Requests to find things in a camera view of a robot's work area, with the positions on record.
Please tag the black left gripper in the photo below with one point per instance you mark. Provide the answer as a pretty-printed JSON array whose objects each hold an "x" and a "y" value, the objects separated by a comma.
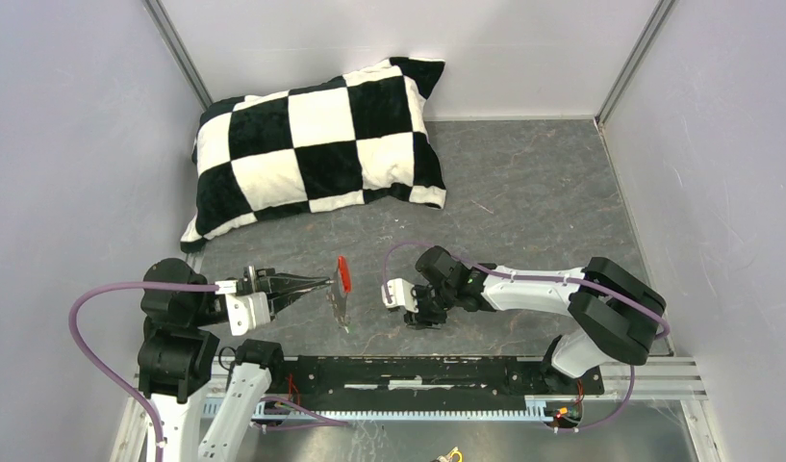
[{"x": 272, "y": 281}]

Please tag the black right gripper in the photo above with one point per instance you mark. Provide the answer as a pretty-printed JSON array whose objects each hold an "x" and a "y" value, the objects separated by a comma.
[{"x": 422, "y": 318}]

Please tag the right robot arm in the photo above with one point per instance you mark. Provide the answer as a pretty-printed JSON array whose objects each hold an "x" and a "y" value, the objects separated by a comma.
[{"x": 618, "y": 317}]

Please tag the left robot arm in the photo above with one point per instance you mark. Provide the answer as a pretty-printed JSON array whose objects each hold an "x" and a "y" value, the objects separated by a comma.
[{"x": 178, "y": 353}]

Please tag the yellow carabiner with keys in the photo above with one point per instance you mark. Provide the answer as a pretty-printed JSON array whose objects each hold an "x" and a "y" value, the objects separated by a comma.
[{"x": 454, "y": 455}]

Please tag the black white checkered pillow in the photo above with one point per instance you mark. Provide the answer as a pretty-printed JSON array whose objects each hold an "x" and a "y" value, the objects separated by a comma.
[{"x": 349, "y": 141}]

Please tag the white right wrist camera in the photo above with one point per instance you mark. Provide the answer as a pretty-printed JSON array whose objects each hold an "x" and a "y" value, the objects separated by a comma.
[{"x": 399, "y": 293}]

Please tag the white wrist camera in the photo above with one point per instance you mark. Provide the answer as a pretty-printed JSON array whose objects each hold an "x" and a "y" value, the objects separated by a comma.
[
  {"x": 246, "y": 312},
  {"x": 399, "y": 293}
]

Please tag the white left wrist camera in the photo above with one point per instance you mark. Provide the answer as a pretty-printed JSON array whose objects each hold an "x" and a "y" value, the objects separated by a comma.
[{"x": 246, "y": 312}]

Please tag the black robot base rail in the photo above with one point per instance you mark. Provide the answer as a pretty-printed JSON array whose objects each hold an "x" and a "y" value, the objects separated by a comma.
[{"x": 425, "y": 383}]

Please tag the grey slotted cable duct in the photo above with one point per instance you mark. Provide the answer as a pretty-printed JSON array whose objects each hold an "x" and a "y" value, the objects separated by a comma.
[{"x": 533, "y": 411}]

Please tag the aluminium corner post left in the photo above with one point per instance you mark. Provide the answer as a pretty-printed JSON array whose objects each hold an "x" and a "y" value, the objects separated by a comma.
[{"x": 178, "y": 50}]

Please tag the aluminium corner post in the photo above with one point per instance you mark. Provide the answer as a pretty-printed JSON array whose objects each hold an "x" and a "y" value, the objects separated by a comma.
[
  {"x": 178, "y": 50},
  {"x": 640, "y": 49}
]

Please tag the aluminium corner post right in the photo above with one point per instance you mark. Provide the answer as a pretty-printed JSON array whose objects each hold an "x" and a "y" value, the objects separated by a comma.
[{"x": 640, "y": 49}]

